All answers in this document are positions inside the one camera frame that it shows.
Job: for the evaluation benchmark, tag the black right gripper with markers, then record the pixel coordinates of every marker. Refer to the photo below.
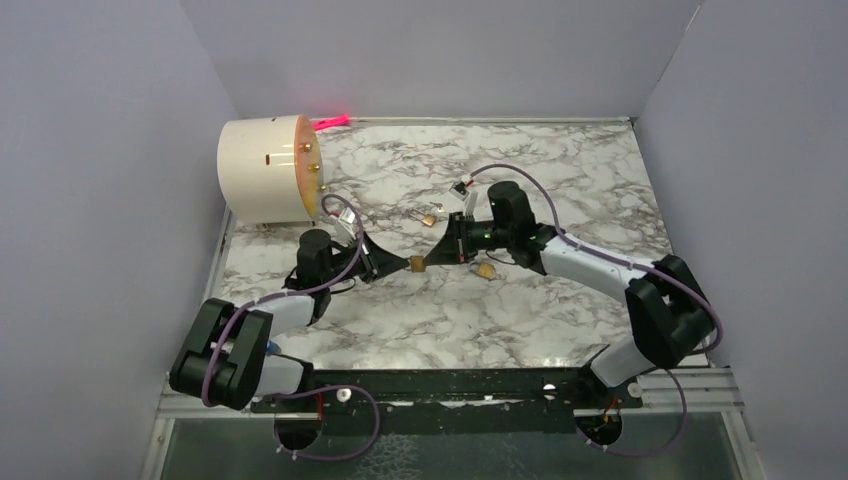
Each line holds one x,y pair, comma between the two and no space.
454,246

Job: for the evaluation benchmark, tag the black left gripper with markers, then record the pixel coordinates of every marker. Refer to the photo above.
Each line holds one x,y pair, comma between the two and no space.
386,263

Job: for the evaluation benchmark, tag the small brass padlock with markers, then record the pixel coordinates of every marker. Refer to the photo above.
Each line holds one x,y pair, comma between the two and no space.
417,264

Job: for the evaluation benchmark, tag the brass padlock long shackle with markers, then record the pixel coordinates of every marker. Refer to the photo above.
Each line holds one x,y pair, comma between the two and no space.
426,218

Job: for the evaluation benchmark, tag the brass padlock with key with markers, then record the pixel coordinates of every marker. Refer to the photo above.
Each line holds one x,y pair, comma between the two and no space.
487,271

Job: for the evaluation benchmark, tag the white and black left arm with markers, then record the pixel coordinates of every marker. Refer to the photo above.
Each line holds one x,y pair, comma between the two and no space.
227,358

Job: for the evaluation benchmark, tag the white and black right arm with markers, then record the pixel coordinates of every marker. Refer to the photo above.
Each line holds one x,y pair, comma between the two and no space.
668,313

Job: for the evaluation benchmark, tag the cream cylindrical container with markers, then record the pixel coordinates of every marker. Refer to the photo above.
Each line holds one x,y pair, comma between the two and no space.
270,170

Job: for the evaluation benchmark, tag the pink marker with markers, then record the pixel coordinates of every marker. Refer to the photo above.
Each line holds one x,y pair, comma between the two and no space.
334,122

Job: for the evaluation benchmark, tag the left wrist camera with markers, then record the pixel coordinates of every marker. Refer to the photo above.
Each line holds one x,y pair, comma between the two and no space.
346,227

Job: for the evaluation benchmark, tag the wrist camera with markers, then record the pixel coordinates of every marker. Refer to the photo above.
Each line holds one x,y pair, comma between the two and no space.
464,192
346,227

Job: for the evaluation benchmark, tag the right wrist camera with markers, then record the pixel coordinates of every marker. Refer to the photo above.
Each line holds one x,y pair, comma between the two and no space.
464,192

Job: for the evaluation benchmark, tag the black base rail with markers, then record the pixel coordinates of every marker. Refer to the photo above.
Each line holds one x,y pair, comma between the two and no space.
452,401

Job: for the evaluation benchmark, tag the aluminium frame rail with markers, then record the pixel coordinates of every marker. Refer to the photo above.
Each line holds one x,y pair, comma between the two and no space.
705,390

